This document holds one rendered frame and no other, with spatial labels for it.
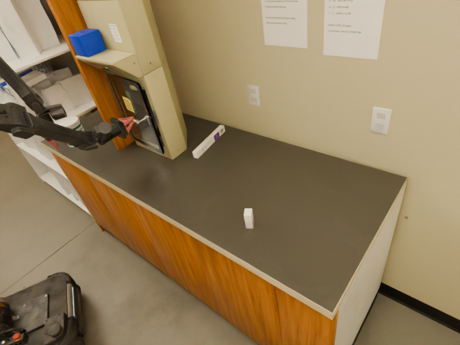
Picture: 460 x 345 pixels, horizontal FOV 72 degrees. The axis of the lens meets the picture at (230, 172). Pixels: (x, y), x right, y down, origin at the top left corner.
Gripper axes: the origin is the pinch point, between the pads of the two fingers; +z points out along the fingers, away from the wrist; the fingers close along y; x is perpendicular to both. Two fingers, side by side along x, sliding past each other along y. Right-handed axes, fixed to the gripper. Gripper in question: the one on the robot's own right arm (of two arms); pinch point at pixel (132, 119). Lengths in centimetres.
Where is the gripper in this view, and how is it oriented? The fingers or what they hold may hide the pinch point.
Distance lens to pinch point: 163.6
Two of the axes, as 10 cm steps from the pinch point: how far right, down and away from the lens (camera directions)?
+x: -7.7, -3.0, 5.7
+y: -1.6, -7.6, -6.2
